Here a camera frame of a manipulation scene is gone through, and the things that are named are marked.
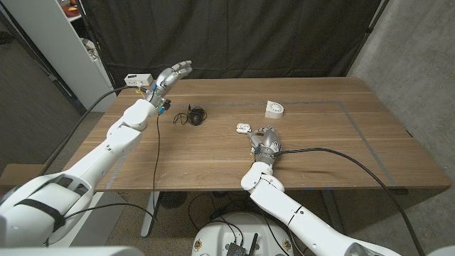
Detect red bowl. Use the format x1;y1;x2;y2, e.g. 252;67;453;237
62;4;81;18

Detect white robot head housing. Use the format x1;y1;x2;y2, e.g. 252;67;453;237
0;245;145;256

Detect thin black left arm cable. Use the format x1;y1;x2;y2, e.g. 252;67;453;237
63;112;163;223

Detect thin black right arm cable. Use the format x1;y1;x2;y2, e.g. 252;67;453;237
258;208;289;256

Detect black backdrop curtain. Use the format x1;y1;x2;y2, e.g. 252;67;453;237
80;0;383;95

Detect black computer mouse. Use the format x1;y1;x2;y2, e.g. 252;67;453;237
188;107;208;127

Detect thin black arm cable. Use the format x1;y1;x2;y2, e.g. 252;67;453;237
258;208;289;256
63;112;163;223

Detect black floor fan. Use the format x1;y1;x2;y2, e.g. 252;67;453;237
159;191;188;210

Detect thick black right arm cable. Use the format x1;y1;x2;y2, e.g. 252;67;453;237
274;146;427;256

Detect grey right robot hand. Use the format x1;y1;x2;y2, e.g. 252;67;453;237
247;124;283;166

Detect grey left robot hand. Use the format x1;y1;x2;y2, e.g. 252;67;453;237
145;60;194;110

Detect white cabinet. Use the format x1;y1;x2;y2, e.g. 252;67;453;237
1;0;118;113

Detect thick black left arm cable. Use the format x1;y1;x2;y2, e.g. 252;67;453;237
38;85;149;176

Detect white table leg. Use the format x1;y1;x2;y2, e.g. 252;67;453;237
140;191;161;238

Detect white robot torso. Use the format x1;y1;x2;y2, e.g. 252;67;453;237
191;211;295;256

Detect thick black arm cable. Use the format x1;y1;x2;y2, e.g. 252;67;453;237
38;85;149;176
274;146;427;256

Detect black torso antenna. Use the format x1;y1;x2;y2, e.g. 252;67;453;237
247;233;259;256

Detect black floor cable tangle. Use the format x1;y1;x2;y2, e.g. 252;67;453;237
187;191;257;233

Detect white kitchen timer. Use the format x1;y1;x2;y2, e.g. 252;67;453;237
264;100;285;119

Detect black backdrop stand pole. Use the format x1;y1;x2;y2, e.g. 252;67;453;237
73;0;119;95
345;0;390;78

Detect brown cardboard box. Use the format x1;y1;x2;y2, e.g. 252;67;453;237
0;163;43;189

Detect grey table leg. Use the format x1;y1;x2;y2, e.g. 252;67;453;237
321;190;346;235

